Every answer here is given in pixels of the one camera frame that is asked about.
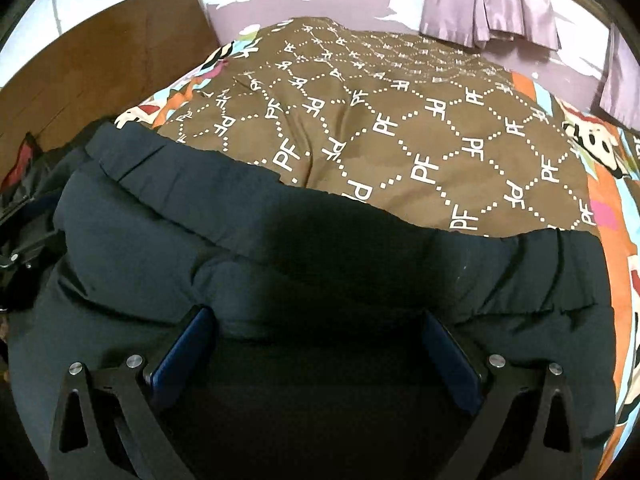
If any large black garment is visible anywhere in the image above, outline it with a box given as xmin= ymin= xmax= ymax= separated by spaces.
xmin=5 ymin=122 xmax=615 ymax=479

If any red black clothes pile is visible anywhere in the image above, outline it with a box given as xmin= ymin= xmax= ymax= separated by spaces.
xmin=1 ymin=119 xmax=106 ymax=244

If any brown wooden headboard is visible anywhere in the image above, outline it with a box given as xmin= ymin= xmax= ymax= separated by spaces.
xmin=1 ymin=0 xmax=219 ymax=174

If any brown cartoon monkey bedspread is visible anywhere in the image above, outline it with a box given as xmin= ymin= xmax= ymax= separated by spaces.
xmin=115 ymin=18 xmax=639 ymax=477

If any right pink curtain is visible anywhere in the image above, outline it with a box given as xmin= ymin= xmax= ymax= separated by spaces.
xmin=600 ymin=24 xmax=640 ymax=131

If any pink curtain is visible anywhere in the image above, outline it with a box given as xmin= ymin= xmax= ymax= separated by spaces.
xmin=600 ymin=24 xmax=640 ymax=131
xmin=420 ymin=0 xmax=561 ymax=51

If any left pink curtain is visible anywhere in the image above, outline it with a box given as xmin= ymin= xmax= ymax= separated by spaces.
xmin=420 ymin=0 xmax=561 ymax=51

